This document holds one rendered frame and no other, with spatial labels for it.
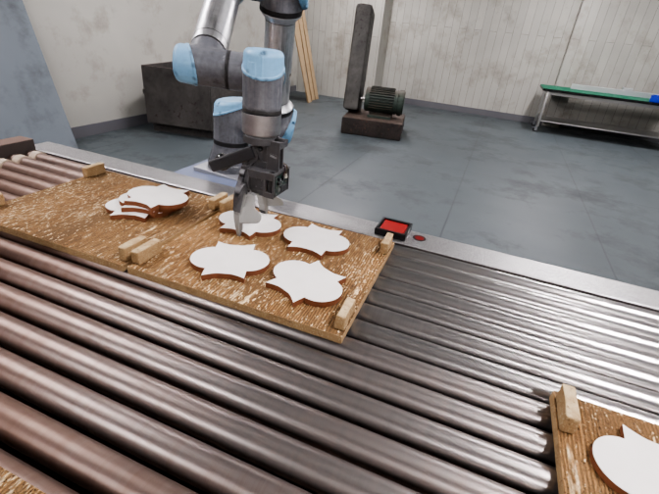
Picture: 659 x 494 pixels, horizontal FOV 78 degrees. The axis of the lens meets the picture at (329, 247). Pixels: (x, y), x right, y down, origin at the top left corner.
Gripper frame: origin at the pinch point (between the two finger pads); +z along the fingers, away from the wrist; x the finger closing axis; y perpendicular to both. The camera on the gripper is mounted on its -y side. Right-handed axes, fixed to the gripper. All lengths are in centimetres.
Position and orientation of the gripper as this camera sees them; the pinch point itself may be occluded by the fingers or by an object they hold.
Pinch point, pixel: (250, 222)
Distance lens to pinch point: 92.9
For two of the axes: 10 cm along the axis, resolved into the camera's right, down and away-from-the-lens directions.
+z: -1.1, 8.7, 4.8
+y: 9.3, 2.7, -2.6
